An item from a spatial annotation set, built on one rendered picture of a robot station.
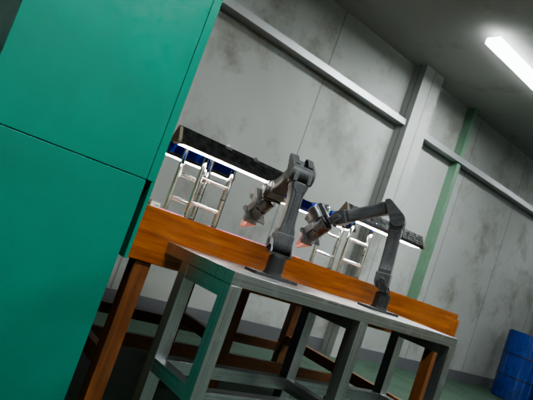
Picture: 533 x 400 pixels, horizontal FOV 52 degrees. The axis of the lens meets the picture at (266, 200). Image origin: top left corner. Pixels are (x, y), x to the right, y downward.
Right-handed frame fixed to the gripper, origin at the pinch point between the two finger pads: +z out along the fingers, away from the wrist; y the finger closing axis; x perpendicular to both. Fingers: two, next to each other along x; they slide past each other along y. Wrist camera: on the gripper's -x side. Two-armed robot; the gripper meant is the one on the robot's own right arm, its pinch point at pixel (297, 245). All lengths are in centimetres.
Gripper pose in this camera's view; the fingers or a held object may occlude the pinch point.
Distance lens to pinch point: 248.2
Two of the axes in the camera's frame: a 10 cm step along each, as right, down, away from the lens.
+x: 0.9, 8.0, -6.0
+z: -6.3, 5.1, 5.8
